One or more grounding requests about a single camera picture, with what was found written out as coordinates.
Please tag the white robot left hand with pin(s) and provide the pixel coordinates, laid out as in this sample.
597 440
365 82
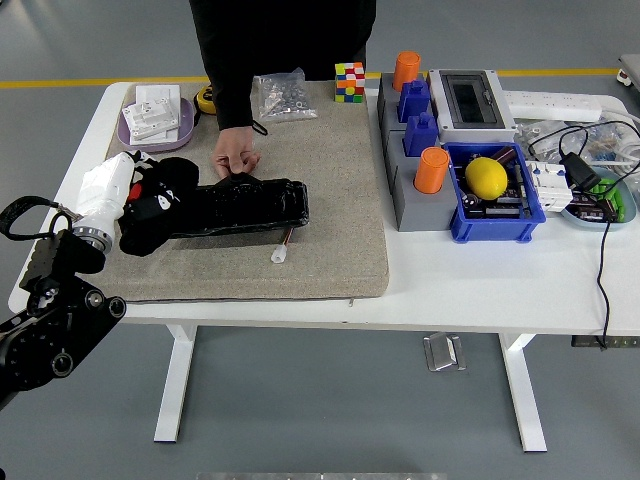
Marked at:
105 195

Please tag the person's right hand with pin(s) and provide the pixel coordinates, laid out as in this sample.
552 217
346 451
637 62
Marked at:
235 147

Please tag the black rectangular panel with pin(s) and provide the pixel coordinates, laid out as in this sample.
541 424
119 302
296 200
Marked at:
250 207

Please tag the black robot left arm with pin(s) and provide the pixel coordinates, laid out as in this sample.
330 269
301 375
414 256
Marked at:
45 330

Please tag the person's right forearm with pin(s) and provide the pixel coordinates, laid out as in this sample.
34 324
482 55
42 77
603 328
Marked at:
230 95

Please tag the purple oval tray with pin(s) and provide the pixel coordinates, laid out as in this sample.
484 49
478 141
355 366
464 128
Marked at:
186 127

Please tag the yellow tape measure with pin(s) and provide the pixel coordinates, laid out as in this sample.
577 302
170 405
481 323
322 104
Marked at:
204 100

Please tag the clear bag of screws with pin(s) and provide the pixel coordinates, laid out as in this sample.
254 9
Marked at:
285 97

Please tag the silver metal block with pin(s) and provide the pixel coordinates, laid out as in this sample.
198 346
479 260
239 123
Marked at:
150 117

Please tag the white square plate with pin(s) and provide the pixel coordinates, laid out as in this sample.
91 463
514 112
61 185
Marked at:
157 92

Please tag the grey-brown mat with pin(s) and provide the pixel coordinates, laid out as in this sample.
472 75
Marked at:
325 200

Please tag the person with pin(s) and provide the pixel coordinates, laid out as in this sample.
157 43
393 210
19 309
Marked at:
285 35

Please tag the colourful puzzle cube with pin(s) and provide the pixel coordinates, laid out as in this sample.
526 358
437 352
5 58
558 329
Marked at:
349 82

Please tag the blue plastic block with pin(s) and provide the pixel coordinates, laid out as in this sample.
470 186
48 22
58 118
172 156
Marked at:
414 100
421 135

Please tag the orange cylinder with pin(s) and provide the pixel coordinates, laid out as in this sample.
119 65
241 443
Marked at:
406 70
431 170

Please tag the white table leg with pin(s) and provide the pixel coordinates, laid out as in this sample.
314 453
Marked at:
525 395
175 390

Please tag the white electrical distribution box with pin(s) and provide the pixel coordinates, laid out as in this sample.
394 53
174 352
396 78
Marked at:
470 127

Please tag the silver metal ball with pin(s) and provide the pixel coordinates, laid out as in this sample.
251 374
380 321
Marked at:
470 201

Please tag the yellow lemon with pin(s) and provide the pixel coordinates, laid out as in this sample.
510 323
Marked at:
486 177

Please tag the dark brown cylinder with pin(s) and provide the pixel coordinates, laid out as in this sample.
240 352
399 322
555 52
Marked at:
507 155

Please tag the blue plastic bin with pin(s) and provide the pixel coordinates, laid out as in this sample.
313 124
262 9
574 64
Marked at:
495 230

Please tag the metal screwdriver bit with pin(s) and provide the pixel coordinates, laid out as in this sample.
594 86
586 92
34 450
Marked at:
521 190

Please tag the silver floor socket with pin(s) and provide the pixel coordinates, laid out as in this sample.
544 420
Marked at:
442 352

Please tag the clear plastic bags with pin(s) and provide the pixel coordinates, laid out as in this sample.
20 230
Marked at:
537 137

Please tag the white circuit breaker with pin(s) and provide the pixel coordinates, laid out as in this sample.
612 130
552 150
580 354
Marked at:
550 187

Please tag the white power strip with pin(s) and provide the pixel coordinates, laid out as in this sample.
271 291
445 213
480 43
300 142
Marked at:
550 105

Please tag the black power adapter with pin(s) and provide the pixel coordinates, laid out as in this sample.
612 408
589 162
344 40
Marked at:
580 172

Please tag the green plastic connectors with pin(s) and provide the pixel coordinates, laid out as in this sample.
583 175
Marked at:
615 197

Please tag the light blue dish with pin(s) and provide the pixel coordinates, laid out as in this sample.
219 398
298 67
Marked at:
627 212

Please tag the white cart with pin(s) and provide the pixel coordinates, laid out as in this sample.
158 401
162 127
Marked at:
630 75

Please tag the table control box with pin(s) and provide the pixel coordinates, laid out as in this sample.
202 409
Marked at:
620 342

